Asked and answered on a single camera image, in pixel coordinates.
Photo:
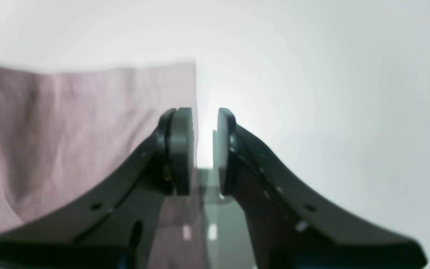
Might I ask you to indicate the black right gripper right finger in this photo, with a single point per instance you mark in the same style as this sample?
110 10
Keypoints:
291 226

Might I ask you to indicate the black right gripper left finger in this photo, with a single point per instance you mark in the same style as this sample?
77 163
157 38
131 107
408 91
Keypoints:
112 226

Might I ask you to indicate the pink T-shirt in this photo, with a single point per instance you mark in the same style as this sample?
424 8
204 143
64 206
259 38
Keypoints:
63 133

